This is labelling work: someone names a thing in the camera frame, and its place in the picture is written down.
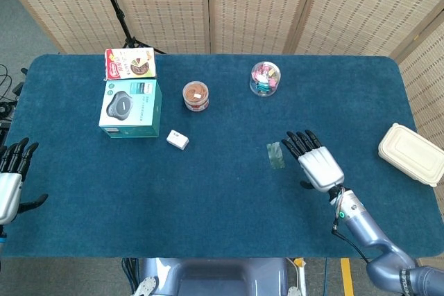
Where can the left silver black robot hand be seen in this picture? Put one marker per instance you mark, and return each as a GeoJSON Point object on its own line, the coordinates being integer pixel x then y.
{"type": "Point", "coordinates": [8, 188]}

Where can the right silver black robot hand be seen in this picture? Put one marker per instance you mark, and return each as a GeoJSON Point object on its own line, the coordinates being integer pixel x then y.
{"type": "Point", "coordinates": [320, 166]}

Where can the dark green object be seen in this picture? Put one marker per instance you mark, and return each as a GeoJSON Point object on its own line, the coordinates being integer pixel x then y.
{"type": "Point", "coordinates": [276, 155]}

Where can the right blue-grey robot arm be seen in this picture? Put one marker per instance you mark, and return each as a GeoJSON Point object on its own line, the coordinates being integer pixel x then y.
{"type": "Point", "coordinates": [360, 223]}

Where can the beige lidded lunch container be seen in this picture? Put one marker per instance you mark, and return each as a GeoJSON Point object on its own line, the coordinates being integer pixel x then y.
{"type": "Point", "coordinates": [411, 154]}

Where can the blue felt table mat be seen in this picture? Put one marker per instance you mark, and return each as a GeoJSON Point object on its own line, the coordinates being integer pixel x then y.
{"type": "Point", "coordinates": [222, 188]}

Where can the clear jar of binder clips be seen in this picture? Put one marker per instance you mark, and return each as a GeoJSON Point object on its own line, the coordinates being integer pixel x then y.
{"type": "Point", "coordinates": [265, 79]}

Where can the brown lid snack jar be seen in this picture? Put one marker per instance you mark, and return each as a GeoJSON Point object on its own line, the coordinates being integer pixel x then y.
{"type": "Point", "coordinates": [196, 95]}

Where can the teal speaker product box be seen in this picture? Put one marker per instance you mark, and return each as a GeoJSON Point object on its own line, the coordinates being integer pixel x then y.
{"type": "Point", "coordinates": [130, 109]}

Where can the small white charger box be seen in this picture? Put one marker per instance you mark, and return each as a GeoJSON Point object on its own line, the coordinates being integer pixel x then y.
{"type": "Point", "coordinates": [177, 139]}

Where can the blue-grey robot torso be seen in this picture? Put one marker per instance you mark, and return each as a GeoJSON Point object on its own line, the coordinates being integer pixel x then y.
{"type": "Point", "coordinates": [215, 275]}

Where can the red white snack box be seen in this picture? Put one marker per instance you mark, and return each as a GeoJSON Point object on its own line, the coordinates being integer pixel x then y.
{"type": "Point", "coordinates": [130, 63]}

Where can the black tripod stand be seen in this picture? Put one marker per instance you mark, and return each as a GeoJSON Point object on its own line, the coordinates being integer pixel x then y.
{"type": "Point", "coordinates": [114, 1]}

